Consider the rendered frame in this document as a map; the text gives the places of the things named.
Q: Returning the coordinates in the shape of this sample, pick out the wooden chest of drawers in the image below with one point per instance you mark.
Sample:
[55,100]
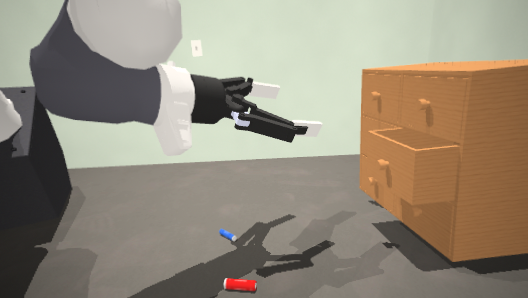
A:
[490,217]

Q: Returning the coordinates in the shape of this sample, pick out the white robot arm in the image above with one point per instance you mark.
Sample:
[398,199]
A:
[73,81]

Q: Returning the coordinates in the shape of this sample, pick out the blue battery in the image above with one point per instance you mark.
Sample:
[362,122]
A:
[227,235]

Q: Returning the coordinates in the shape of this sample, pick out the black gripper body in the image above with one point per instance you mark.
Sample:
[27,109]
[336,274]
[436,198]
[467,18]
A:
[210,105]

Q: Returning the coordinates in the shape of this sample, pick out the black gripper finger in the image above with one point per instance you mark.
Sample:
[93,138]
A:
[265,123]
[249,87]

